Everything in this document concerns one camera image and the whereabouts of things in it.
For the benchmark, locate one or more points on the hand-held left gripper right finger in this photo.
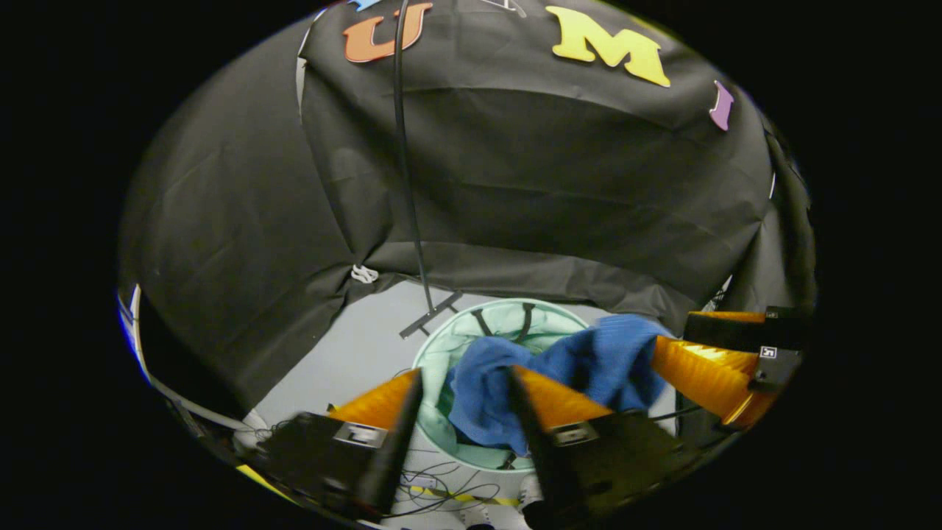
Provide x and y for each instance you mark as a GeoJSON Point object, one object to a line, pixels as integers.
{"type": "Point", "coordinates": [537, 434]}

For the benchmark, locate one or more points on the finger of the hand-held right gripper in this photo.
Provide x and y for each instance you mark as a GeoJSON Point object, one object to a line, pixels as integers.
{"type": "Point", "coordinates": [706, 375]}
{"type": "Point", "coordinates": [743, 333]}

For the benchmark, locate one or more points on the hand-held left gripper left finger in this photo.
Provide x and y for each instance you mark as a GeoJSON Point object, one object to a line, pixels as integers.
{"type": "Point", "coordinates": [397, 434]}

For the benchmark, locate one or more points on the blue jacket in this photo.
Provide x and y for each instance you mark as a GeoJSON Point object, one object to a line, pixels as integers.
{"type": "Point", "coordinates": [603, 361]}

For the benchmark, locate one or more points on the green laundry hamper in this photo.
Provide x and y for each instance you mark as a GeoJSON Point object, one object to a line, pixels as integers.
{"type": "Point", "coordinates": [456, 338]}

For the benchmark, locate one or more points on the black clothes rack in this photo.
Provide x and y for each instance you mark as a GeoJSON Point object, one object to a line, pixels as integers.
{"type": "Point", "coordinates": [408, 184]}

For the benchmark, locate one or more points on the yellow floor tape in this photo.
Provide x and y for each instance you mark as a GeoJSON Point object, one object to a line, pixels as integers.
{"type": "Point", "coordinates": [456, 497]}

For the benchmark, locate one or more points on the black backdrop cloth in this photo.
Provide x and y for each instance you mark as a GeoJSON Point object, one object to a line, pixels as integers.
{"type": "Point", "coordinates": [552, 169]}

